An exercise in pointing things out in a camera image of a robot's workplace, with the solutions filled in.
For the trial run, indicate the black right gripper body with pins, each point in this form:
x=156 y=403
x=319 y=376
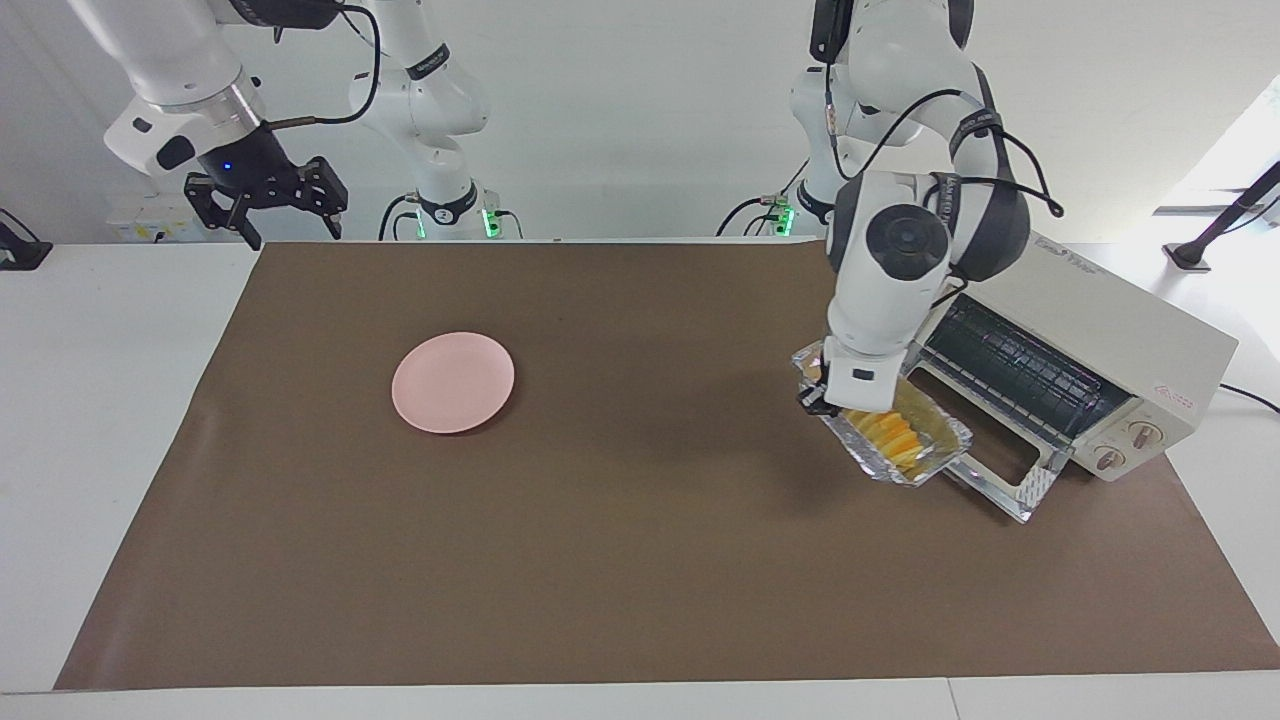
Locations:
x=250 y=165

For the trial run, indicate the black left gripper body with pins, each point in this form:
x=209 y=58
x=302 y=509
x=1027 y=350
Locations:
x=815 y=398

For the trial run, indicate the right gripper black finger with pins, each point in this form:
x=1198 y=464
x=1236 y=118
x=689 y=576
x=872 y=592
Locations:
x=330 y=195
x=210 y=205

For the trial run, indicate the sliced orange yellow bread loaf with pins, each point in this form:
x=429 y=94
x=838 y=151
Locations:
x=895 y=440

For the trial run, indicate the crinkled aluminium foil tray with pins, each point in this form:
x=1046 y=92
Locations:
x=940 y=450

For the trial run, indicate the dark metal oven rack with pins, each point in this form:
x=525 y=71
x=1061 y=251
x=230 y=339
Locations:
x=1040 y=375

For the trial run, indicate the cream oven knob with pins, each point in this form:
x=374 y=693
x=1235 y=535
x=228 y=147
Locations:
x=1144 y=433
x=1108 y=459

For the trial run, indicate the cream white toaster oven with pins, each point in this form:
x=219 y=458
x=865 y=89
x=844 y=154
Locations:
x=1150 y=320

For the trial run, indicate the white power socket box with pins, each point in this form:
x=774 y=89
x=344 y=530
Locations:
x=145 y=225

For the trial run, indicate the pink round plate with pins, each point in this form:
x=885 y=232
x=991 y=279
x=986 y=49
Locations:
x=452 y=383

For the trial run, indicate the brown paper table mat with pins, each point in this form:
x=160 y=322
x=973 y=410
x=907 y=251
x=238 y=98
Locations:
x=650 y=550

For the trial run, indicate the black clamp mount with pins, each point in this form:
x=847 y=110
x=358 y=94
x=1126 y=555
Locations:
x=25 y=255

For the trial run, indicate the glass oven door metal frame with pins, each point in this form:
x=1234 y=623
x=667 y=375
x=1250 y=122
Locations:
x=1035 y=490

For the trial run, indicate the black camera stand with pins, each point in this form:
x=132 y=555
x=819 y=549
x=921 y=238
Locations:
x=1188 y=255

